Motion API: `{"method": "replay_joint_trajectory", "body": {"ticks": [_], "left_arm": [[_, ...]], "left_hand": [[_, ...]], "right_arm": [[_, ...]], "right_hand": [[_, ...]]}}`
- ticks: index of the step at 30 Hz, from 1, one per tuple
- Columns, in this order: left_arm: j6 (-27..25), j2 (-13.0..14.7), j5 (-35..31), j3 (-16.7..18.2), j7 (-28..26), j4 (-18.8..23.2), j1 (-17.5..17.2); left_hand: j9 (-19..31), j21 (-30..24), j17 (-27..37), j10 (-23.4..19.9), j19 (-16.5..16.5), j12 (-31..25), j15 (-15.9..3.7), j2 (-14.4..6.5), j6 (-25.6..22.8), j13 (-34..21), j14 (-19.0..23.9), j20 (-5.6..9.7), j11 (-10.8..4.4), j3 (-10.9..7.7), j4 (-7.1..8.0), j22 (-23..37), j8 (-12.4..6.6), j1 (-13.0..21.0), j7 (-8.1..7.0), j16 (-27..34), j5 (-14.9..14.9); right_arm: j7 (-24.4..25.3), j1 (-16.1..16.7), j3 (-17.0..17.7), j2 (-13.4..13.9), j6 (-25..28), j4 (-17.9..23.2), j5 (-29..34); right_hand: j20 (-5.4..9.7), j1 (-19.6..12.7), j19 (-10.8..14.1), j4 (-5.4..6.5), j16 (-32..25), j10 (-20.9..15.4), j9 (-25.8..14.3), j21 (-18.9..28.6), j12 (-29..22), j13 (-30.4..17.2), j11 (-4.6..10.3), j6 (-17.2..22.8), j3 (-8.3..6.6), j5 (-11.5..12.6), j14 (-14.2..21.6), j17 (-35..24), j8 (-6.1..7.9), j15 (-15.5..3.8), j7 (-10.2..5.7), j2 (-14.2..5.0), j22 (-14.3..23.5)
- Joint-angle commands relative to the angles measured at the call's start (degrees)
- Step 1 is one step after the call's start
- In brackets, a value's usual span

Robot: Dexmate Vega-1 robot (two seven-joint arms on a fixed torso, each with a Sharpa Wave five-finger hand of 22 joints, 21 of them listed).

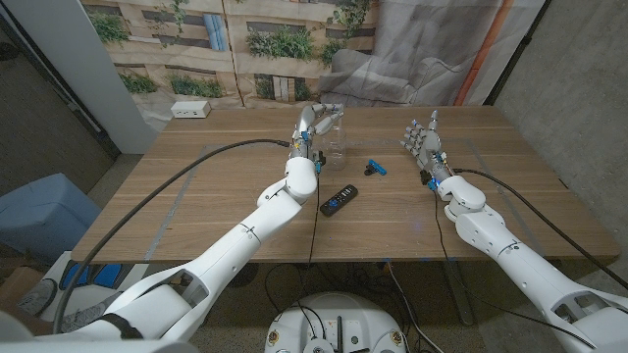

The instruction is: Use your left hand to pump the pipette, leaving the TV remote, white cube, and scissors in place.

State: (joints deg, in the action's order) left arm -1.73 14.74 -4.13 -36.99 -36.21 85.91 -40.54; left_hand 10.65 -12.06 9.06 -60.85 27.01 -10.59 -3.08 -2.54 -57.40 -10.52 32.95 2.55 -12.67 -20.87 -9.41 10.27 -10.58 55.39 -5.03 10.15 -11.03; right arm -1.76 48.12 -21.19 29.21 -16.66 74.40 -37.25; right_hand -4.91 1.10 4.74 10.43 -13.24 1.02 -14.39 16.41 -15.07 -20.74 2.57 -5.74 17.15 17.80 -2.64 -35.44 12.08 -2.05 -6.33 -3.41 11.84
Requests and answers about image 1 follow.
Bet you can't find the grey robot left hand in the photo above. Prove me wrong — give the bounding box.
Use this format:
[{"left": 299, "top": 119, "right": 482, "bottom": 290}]
[{"left": 291, "top": 102, "right": 345, "bottom": 161}]

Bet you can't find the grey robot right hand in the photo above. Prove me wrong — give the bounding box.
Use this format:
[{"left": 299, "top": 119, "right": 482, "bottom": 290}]
[{"left": 398, "top": 109, "right": 452, "bottom": 185}]

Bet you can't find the black TV remote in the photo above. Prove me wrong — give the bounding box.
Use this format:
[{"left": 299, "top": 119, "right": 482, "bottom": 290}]
[{"left": 319, "top": 183, "right": 359, "bottom": 219}]

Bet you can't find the printed fabric backdrop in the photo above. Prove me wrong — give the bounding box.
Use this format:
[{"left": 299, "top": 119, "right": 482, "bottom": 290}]
[{"left": 80, "top": 0, "right": 547, "bottom": 133}]

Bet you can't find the blue clip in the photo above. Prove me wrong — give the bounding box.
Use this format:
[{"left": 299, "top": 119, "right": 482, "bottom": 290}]
[{"left": 363, "top": 158, "right": 388, "bottom": 177}]

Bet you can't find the white power strip box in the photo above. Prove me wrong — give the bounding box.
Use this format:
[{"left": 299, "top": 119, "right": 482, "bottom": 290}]
[{"left": 170, "top": 100, "right": 212, "bottom": 120}]

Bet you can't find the black backdrop stand pole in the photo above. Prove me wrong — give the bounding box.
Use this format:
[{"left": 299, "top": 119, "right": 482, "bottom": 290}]
[{"left": 483, "top": 0, "right": 553, "bottom": 107}]

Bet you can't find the grey table leg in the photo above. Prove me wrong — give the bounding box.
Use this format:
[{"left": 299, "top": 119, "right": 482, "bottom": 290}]
[{"left": 444, "top": 260, "right": 475, "bottom": 328}]

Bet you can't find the white robot torso base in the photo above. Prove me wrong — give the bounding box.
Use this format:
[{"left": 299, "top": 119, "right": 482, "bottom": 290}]
[{"left": 264, "top": 292, "right": 407, "bottom": 353}]

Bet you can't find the blue foot pad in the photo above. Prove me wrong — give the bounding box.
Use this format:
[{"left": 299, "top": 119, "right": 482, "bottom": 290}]
[
  {"left": 92, "top": 263, "right": 123, "bottom": 289},
  {"left": 59, "top": 264, "right": 92, "bottom": 290}
]

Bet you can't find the blue grey storage bin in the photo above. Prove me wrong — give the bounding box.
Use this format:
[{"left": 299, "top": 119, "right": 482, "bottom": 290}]
[{"left": 0, "top": 172, "right": 103, "bottom": 266}]

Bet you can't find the grey sneaker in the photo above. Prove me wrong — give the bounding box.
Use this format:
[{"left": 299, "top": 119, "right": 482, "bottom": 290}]
[
  {"left": 58, "top": 292, "right": 122, "bottom": 335},
  {"left": 17, "top": 277, "right": 59, "bottom": 318}
]

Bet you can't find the dark round floor object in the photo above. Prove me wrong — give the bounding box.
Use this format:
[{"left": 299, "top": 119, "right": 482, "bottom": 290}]
[{"left": 0, "top": 41, "right": 21, "bottom": 63}]

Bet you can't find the brown cardboard box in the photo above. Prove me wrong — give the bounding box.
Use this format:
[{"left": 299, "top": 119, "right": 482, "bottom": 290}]
[{"left": 0, "top": 264, "right": 46, "bottom": 308}]

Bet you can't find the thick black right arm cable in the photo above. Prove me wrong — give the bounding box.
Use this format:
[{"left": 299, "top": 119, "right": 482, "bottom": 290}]
[{"left": 451, "top": 168, "right": 628, "bottom": 290}]

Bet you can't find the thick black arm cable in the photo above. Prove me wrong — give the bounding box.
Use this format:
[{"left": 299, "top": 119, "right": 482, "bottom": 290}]
[
  {"left": 451, "top": 168, "right": 628, "bottom": 290},
  {"left": 51, "top": 138, "right": 293, "bottom": 335}
]

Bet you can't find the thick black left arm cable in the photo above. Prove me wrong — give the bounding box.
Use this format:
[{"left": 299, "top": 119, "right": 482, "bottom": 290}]
[{"left": 51, "top": 138, "right": 293, "bottom": 335}]

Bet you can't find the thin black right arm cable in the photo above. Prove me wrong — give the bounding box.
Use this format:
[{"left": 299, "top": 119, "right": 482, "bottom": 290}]
[{"left": 433, "top": 189, "right": 598, "bottom": 350}]

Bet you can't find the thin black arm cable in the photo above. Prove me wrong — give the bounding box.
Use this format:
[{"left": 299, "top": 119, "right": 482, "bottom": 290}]
[
  {"left": 307, "top": 169, "right": 321, "bottom": 266},
  {"left": 433, "top": 189, "right": 598, "bottom": 350}
]

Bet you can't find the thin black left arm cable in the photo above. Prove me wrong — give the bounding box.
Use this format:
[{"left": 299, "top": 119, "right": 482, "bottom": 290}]
[{"left": 307, "top": 169, "right": 321, "bottom": 266}]

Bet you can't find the white floor cable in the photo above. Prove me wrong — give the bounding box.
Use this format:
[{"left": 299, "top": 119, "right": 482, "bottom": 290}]
[{"left": 386, "top": 262, "right": 445, "bottom": 353}]

